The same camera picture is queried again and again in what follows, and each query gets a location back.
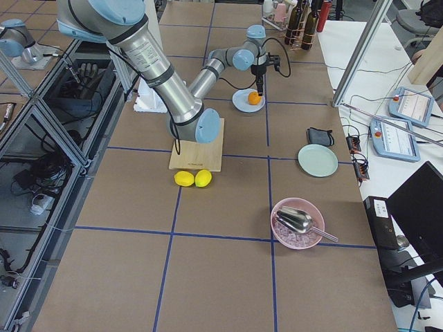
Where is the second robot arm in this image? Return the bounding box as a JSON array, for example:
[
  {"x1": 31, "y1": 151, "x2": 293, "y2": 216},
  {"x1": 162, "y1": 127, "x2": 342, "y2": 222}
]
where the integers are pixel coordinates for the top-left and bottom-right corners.
[{"x1": 1, "y1": 19, "x2": 44, "y2": 64}]

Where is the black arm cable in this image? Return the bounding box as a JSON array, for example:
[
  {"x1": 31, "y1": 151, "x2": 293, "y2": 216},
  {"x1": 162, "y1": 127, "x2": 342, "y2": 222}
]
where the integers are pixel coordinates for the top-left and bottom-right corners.
[{"x1": 217, "y1": 37, "x2": 292, "y2": 90}]

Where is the dark wine bottle middle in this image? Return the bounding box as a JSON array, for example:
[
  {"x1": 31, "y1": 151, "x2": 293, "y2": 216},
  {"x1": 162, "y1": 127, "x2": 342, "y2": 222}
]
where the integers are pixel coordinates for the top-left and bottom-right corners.
[{"x1": 284, "y1": 1, "x2": 302, "y2": 45}]

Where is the far teach pendant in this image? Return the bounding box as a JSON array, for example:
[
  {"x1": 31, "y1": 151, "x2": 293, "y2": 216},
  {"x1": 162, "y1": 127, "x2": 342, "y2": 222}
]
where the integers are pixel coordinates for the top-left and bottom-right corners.
[{"x1": 388, "y1": 86, "x2": 435, "y2": 128}]

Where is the pink bowl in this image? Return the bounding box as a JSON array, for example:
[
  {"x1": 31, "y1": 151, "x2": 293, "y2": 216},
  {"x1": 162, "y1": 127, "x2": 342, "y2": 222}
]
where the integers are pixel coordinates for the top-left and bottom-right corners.
[{"x1": 271, "y1": 198, "x2": 325, "y2": 250}]

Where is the light blue plate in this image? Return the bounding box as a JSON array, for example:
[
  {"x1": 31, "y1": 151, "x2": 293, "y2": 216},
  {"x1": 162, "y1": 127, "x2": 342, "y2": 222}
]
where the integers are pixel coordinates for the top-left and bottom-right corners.
[{"x1": 232, "y1": 89, "x2": 265, "y2": 113}]

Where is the metal scoop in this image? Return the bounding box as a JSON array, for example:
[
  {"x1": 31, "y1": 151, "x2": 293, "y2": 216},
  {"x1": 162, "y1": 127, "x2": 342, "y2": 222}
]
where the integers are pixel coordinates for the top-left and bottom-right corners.
[{"x1": 276, "y1": 206, "x2": 338, "y2": 243}]

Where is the red cylinder bottle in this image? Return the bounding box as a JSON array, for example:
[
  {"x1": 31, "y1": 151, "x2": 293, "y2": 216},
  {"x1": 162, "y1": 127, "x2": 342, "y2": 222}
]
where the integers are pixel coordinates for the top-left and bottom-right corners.
[{"x1": 316, "y1": 0, "x2": 332, "y2": 33}]

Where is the black folded cloth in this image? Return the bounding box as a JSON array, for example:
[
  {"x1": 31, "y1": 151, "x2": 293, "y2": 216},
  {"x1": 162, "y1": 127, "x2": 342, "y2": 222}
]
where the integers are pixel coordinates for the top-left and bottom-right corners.
[{"x1": 307, "y1": 127, "x2": 335, "y2": 147}]

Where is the copper wire bottle rack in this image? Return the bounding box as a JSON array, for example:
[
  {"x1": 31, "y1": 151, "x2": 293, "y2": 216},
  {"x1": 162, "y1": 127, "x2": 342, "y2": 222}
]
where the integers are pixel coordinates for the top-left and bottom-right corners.
[{"x1": 292, "y1": 11, "x2": 310, "y2": 48}]

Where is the dark wine bottle front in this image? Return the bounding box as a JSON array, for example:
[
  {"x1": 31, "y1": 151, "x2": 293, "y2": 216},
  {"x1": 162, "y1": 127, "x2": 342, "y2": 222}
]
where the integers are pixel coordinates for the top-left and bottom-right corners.
[{"x1": 301, "y1": 1, "x2": 319, "y2": 50}]

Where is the right yellow lemon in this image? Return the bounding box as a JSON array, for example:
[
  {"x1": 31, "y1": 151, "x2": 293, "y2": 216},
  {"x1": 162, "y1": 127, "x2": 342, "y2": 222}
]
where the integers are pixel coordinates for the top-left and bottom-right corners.
[{"x1": 174, "y1": 170, "x2": 195, "y2": 187}]

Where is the wooden cutting board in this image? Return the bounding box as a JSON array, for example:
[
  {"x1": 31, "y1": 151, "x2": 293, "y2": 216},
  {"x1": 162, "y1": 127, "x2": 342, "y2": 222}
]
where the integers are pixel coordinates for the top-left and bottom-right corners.
[{"x1": 169, "y1": 118, "x2": 224, "y2": 172}]

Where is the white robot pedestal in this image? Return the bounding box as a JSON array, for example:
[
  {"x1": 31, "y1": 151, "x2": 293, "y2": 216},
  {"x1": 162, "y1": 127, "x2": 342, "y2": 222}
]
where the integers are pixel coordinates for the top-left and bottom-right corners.
[{"x1": 132, "y1": 0, "x2": 168, "y2": 114}]

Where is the black power box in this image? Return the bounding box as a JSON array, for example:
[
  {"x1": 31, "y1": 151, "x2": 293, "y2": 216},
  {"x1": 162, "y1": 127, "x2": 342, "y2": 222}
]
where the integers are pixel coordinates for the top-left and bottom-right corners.
[{"x1": 363, "y1": 196, "x2": 398, "y2": 250}]

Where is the left yellow lemon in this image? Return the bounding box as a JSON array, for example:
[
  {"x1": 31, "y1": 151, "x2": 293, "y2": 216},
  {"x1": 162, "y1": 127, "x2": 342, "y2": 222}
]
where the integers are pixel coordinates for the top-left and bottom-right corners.
[{"x1": 195, "y1": 169, "x2": 213, "y2": 187}]

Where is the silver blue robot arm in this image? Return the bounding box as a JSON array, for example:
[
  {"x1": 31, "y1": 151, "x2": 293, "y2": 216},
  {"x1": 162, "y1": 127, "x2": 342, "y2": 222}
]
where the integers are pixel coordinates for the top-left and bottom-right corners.
[{"x1": 57, "y1": 1, "x2": 266, "y2": 143}]

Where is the yellow lemon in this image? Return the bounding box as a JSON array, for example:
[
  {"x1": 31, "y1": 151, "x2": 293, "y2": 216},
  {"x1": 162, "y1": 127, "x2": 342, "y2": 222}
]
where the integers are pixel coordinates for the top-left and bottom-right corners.
[
  {"x1": 195, "y1": 169, "x2": 213, "y2": 187},
  {"x1": 174, "y1": 170, "x2": 195, "y2": 187}
]

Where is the mint green plate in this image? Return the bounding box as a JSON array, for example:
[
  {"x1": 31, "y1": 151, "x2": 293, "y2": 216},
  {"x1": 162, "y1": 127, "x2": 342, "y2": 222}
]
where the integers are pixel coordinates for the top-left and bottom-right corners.
[{"x1": 298, "y1": 144, "x2": 338, "y2": 177}]

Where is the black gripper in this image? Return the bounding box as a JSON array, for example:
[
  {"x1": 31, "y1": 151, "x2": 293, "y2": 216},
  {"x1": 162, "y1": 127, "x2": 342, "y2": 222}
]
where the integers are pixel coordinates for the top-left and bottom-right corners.
[{"x1": 251, "y1": 55, "x2": 267, "y2": 95}]

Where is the teach pendant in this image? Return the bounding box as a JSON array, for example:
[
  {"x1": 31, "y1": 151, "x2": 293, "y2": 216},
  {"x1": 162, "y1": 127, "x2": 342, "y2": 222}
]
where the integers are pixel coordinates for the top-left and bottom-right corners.
[
  {"x1": 370, "y1": 117, "x2": 420, "y2": 162},
  {"x1": 388, "y1": 86, "x2": 435, "y2": 128}
]

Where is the near teach pendant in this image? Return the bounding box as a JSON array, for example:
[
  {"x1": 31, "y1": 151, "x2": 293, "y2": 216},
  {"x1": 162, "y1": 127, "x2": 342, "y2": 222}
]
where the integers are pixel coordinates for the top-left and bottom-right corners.
[{"x1": 370, "y1": 117, "x2": 420, "y2": 162}]

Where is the aluminium frame post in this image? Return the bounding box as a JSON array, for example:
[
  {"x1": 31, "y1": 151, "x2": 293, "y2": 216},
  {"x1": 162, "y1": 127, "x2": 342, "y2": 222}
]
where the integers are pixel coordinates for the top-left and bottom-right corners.
[{"x1": 332, "y1": 0, "x2": 392, "y2": 107}]

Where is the dark wine bottle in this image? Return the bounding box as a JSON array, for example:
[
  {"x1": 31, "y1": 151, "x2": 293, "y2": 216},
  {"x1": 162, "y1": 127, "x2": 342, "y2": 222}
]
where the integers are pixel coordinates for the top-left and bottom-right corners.
[
  {"x1": 301, "y1": 1, "x2": 319, "y2": 50},
  {"x1": 284, "y1": 1, "x2": 302, "y2": 45}
]

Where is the pink cup top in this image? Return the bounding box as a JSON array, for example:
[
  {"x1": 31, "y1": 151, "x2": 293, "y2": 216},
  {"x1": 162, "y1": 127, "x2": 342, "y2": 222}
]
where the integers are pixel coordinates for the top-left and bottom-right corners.
[{"x1": 274, "y1": 3, "x2": 287, "y2": 24}]

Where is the black monitor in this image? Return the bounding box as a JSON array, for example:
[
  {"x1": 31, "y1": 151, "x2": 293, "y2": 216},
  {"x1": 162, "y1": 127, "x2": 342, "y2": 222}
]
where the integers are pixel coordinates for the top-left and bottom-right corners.
[{"x1": 387, "y1": 161, "x2": 442, "y2": 260}]

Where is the orange fruit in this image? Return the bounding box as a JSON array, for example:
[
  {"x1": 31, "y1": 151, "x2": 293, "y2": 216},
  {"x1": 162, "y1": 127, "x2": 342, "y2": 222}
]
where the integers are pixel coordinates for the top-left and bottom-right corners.
[{"x1": 247, "y1": 91, "x2": 262, "y2": 105}]

